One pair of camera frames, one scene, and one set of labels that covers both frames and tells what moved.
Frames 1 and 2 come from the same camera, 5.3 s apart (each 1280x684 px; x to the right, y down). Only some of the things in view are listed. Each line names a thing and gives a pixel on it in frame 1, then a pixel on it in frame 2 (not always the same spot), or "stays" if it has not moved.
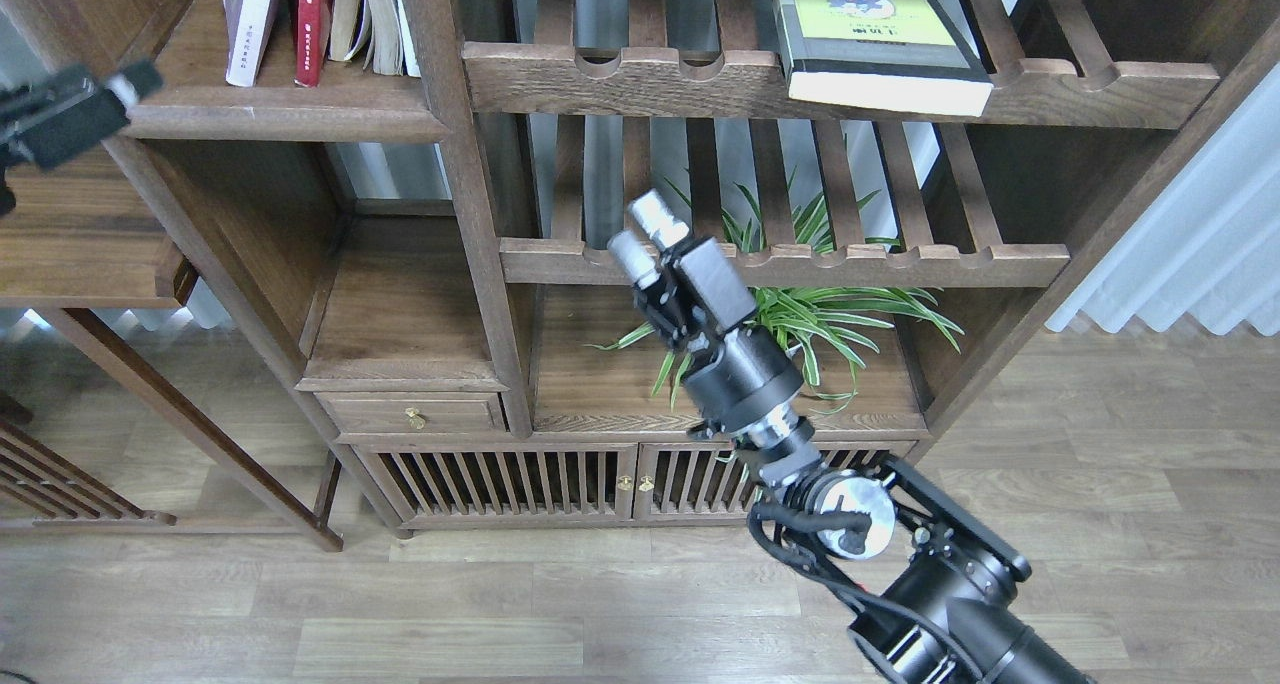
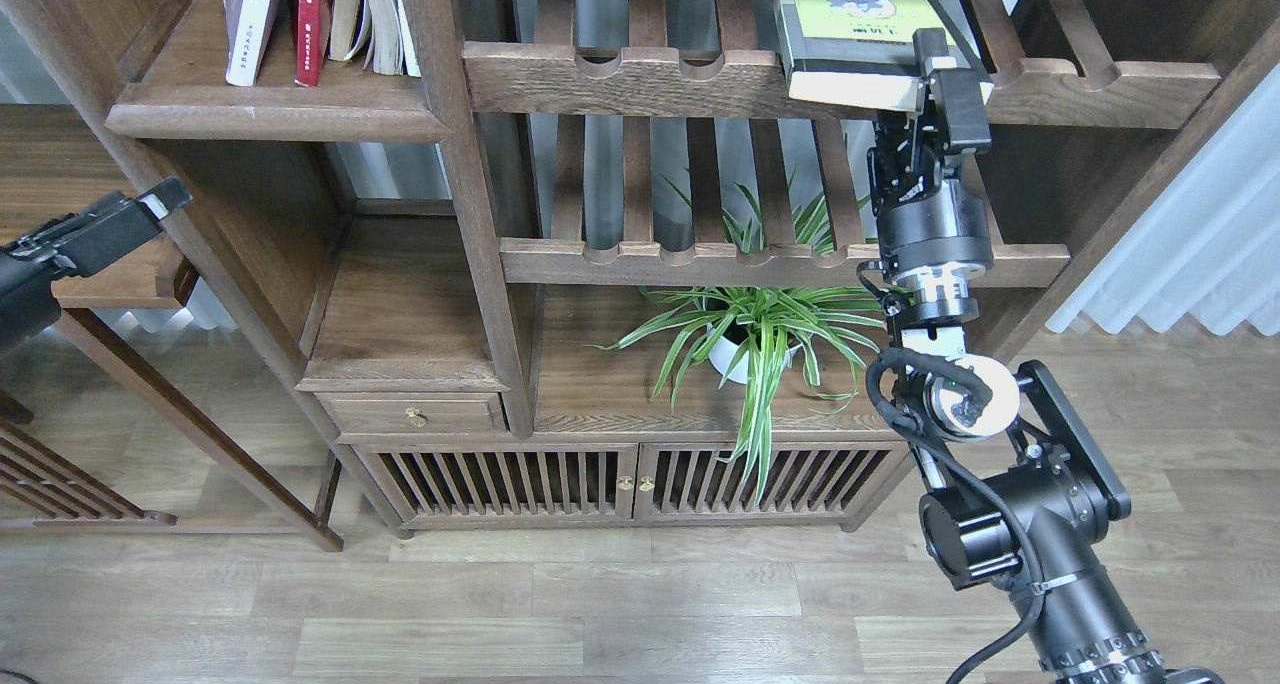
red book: [313, 21] stays
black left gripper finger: [70, 108] to [79, 238]
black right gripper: [747, 372] to [927, 220]
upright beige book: [345, 11] stays
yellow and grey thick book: [888, 45] stays
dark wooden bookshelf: [415, 169] stays
